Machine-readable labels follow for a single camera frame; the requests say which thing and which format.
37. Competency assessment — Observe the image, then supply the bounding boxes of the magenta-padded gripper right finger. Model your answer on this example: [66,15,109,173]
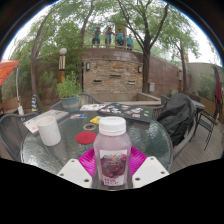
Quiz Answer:
[128,146,170,189]

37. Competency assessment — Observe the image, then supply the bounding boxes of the white sticker sheet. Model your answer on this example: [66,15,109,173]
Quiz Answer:
[79,103,107,112]

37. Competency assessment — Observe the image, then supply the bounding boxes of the white ceramic mug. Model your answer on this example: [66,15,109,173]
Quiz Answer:
[36,115,62,147]

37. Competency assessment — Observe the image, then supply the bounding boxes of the black metal folding chair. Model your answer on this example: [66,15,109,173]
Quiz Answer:
[199,108,223,151]

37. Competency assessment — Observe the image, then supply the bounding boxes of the brown tape ring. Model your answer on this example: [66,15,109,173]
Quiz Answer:
[82,122,98,131]

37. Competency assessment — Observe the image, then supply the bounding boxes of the blue yellow striped bollard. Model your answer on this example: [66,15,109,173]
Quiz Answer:
[31,94,39,113]

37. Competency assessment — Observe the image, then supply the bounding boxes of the green plant in teal pot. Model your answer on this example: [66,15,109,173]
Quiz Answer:
[55,70,83,113]

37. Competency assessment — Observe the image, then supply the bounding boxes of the wooden lamp post white globe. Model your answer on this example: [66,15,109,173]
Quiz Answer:
[58,47,68,84]

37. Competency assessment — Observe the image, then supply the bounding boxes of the closed maroon umbrella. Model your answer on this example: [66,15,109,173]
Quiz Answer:
[213,65,224,111]

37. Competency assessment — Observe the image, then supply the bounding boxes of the flat round red coaster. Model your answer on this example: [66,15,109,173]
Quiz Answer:
[75,130,98,145]

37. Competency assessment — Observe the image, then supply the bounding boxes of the pink juice bottle white cap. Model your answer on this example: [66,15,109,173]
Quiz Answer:
[93,115,133,190]

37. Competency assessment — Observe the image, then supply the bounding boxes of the black laptop with stickers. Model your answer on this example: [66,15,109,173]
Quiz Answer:
[97,102,154,124]

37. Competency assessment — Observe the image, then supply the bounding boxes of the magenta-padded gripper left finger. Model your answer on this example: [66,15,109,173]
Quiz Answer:
[57,147,98,190]

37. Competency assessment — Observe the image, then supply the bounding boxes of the orange canopy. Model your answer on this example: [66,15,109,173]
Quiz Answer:
[0,59,20,88]

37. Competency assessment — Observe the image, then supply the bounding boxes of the yellow card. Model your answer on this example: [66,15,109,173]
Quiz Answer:
[89,115,103,125]

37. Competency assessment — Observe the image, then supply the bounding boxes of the person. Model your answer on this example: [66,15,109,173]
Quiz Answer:
[104,27,114,47]
[125,33,135,51]
[91,26,102,46]
[114,28,126,48]

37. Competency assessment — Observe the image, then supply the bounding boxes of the silver laptop with stickers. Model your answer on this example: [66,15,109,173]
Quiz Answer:
[23,109,70,134]

